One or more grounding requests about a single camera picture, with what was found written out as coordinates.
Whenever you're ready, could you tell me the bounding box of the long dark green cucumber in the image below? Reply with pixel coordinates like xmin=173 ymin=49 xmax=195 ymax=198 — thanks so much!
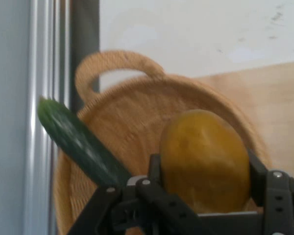
xmin=38 ymin=96 xmax=133 ymax=189

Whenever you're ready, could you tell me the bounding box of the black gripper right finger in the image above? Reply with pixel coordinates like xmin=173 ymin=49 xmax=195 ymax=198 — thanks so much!
xmin=246 ymin=148 xmax=294 ymax=235

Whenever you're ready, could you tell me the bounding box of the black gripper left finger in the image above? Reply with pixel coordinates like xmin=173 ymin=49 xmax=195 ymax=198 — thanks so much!
xmin=66 ymin=153 xmax=212 ymax=235

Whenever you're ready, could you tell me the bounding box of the woven wicker basket with handles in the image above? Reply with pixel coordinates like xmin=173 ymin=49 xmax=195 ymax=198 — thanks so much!
xmin=53 ymin=50 xmax=272 ymax=235

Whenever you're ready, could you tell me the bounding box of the wooden cutting board, black handle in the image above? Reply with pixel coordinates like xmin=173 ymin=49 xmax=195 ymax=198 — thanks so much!
xmin=193 ymin=61 xmax=294 ymax=177

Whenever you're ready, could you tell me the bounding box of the aluminium rail along wall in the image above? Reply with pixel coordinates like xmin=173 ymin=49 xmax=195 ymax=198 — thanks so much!
xmin=23 ymin=0 xmax=72 ymax=235

